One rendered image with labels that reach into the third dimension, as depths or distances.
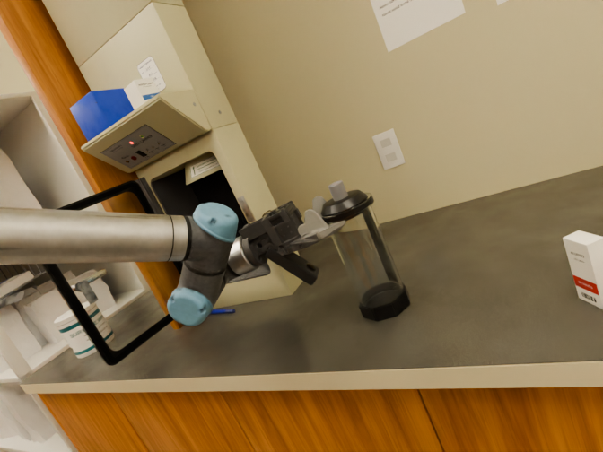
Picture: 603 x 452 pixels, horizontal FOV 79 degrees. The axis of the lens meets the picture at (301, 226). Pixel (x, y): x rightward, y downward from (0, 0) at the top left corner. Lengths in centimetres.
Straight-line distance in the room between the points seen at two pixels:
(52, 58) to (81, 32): 13
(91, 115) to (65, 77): 23
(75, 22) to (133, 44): 19
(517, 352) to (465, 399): 13
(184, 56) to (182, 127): 17
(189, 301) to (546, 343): 54
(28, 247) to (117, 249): 10
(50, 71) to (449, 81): 107
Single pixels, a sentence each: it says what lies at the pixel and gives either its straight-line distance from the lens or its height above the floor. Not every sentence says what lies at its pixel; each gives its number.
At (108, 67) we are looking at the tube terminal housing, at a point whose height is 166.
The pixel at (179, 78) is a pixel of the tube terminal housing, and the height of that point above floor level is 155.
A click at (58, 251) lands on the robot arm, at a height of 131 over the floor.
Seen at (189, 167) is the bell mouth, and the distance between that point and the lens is 106.
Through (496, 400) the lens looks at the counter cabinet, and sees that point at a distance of 67.
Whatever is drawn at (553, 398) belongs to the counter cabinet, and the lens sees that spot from 66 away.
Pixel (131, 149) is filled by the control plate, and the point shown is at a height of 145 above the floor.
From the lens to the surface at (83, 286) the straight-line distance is 102.
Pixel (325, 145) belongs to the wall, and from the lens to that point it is 128.
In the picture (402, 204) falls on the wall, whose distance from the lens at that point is 126.
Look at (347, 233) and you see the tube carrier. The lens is 66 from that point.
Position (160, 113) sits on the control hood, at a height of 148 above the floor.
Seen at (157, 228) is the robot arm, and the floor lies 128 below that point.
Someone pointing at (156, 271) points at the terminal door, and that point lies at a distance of 112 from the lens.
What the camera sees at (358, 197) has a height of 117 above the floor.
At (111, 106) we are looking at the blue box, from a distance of 104.
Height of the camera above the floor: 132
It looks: 13 degrees down
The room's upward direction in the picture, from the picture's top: 24 degrees counter-clockwise
